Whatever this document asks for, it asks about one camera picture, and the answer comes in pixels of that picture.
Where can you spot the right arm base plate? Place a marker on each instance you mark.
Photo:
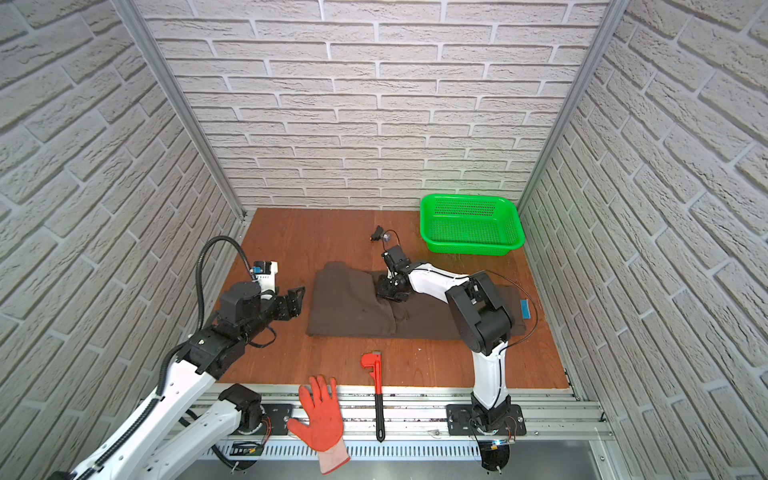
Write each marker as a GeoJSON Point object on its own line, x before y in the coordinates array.
{"type": "Point", "coordinates": [469, 420]}

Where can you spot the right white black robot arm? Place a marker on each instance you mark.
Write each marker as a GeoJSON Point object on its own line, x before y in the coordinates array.
{"type": "Point", "coordinates": [482, 319]}

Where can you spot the aluminium frame rail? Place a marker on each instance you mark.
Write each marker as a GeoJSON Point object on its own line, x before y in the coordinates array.
{"type": "Point", "coordinates": [420, 413]}

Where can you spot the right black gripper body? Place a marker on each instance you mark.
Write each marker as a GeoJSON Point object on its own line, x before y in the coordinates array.
{"type": "Point", "coordinates": [389, 288]}

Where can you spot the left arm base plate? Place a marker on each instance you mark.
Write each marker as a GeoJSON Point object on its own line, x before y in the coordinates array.
{"type": "Point", "coordinates": [273, 421]}

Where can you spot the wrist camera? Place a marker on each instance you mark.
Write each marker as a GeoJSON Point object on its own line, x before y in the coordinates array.
{"type": "Point", "coordinates": [264, 274]}
{"type": "Point", "coordinates": [395, 259]}

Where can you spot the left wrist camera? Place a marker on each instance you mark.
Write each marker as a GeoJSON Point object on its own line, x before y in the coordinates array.
{"type": "Point", "coordinates": [264, 274]}

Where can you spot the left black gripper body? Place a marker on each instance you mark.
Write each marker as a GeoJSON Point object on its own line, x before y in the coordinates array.
{"type": "Point", "coordinates": [282, 306]}

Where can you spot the red work glove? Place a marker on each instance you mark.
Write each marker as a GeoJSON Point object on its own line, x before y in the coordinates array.
{"type": "Point", "coordinates": [324, 429]}

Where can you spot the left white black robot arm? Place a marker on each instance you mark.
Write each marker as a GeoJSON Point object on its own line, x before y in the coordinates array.
{"type": "Point", "coordinates": [144, 447]}

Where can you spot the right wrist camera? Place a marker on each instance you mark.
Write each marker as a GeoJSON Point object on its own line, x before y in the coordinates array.
{"type": "Point", "coordinates": [395, 259]}

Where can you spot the small black metal object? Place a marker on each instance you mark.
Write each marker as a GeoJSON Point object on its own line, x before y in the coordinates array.
{"type": "Point", "coordinates": [379, 235]}

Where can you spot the red pipe wrench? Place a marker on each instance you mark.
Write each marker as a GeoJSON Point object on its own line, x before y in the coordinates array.
{"type": "Point", "coordinates": [373, 362]}

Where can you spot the brown trousers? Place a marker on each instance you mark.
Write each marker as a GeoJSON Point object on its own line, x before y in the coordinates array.
{"type": "Point", "coordinates": [344, 304]}

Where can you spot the green plastic basket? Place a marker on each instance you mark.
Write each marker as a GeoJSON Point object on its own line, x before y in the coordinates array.
{"type": "Point", "coordinates": [470, 224]}

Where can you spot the blue sponge block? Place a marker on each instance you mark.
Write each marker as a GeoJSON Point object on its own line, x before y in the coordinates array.
{"type": "Point", "coordinates": [525, 309]}

